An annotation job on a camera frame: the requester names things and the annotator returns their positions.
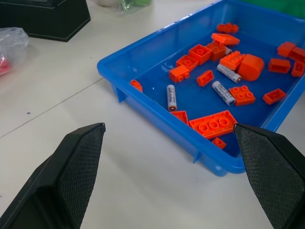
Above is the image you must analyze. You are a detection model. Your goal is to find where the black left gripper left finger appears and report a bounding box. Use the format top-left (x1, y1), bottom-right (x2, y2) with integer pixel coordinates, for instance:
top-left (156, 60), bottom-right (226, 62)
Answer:
top-left (0, 122), bottom-right (106, 229)

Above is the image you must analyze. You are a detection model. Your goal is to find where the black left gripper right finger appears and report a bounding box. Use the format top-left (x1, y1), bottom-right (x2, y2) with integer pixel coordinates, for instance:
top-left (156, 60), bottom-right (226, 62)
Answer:
top-left (233, 123), bottom-right (305, 229)

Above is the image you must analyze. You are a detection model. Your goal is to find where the black leather box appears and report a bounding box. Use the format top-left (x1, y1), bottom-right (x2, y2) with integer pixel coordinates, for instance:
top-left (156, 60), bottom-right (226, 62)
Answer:
top-left (0, 0), bottom-right (92, 43)

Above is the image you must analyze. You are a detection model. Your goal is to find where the small orange plastic brick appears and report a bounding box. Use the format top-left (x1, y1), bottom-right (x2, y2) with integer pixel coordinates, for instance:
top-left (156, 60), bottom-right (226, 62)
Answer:
top-left (212, 137), bottom-right (227, 150)
top-left (130, 80), bottom-right (143, 94)

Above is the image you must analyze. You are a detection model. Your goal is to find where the red 2x2 plastic building brick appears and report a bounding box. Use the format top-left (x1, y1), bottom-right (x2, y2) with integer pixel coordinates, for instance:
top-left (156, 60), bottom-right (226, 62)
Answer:
top-left (228, 85), bottom-right (256, 106)

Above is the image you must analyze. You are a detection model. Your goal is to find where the round orange block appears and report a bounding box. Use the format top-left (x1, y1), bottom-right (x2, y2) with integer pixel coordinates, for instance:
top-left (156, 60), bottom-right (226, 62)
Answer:
top-left (237, 53), bottom-right (265, 82)

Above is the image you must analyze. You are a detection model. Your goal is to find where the orange-red studded toy brick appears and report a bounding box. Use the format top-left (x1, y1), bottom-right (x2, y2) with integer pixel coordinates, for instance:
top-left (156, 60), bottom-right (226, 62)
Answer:
top-left (219, 51), bottom-right (247, 72)

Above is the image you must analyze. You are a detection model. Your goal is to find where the orange-red plastic toy brick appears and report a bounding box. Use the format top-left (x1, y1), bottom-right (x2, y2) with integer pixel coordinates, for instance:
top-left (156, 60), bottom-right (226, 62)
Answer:
top-left (211, 33), bottom-right (241, 46)

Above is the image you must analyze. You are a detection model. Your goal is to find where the clear plastic bag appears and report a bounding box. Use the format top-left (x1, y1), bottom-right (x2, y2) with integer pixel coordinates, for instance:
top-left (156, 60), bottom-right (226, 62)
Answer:
top-left (0, 27), bottom-right (30, 76)

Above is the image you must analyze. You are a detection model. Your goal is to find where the blue plastic tray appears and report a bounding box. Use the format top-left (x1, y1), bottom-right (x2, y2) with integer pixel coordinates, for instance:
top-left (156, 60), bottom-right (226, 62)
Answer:
top-left (96, 0), bottom-right (305, 177)

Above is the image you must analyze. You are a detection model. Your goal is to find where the clear bag with green contents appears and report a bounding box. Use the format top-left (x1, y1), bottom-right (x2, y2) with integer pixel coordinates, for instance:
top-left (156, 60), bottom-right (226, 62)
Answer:
top-left (116, 0), bottom-right (153, 15)

